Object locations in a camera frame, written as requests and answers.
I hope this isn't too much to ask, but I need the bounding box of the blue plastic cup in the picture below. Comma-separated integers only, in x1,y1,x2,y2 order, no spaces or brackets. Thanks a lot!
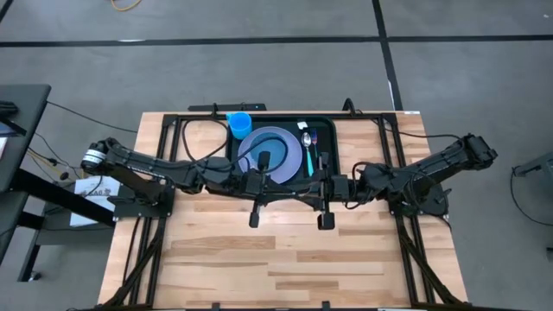
226,111,253,141

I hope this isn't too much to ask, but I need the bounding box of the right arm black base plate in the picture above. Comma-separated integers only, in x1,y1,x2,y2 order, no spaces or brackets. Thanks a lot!
386,189,450,219

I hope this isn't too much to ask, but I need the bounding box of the white printed paper sheet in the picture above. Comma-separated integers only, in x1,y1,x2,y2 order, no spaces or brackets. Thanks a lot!
69,175,124,228

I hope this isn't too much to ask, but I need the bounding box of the dark grey desk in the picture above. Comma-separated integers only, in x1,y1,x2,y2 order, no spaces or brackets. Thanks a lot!
0,84,118,284

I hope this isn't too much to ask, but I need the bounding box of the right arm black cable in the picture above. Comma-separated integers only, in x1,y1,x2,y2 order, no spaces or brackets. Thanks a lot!
351,162,390,211

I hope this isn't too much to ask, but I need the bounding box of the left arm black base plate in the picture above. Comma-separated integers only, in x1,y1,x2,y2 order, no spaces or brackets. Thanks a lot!
106,184,176,220

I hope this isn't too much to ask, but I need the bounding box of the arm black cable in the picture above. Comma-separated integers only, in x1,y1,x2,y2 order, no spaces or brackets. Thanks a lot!
351,162,390,211
181,117,289,174

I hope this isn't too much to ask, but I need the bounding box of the yellow cable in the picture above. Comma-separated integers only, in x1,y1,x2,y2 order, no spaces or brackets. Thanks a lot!
110,0,143,13

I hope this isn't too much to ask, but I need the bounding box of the teal-handled spoon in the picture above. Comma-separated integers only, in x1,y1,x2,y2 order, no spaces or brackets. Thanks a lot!
301,131,315,177

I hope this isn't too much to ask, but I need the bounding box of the black metal table frame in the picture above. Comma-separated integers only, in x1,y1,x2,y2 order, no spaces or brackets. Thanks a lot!
98,111,470,311

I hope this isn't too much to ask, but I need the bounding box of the grey stand leg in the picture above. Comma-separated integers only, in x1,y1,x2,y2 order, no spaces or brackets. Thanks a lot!
512,149,553,178

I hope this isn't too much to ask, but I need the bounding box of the thin black floor cable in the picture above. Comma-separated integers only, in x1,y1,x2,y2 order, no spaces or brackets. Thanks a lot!
45,100,139,134
509,166,553,228

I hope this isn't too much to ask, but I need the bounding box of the black power cable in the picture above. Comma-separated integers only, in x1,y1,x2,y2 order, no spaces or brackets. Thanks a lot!
342,97,463,142

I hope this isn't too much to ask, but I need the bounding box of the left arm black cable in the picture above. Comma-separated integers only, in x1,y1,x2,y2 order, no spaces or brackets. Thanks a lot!
181,117,289,174

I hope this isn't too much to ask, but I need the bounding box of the lavender plate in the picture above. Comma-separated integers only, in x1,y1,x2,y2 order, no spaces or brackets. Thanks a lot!
237,125,303,185

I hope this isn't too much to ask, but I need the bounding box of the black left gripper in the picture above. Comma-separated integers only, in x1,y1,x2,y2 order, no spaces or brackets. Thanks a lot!
241,150,299,230

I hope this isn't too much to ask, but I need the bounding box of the dark green tray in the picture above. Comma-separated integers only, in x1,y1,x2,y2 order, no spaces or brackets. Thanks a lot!
226,115,339,187

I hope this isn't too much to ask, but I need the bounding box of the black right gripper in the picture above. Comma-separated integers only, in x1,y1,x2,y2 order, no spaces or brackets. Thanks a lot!
296,153,352,232

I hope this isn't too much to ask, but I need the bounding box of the black cloth napkin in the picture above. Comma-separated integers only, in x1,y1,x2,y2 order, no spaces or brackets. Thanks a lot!
295,120,335,178

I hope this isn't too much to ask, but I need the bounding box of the black power strip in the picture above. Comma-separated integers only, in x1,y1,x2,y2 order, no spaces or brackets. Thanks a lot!
188,102,268,112

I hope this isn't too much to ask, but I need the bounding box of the small black desk device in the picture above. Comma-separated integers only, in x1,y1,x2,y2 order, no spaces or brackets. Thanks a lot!
0,100,21,117

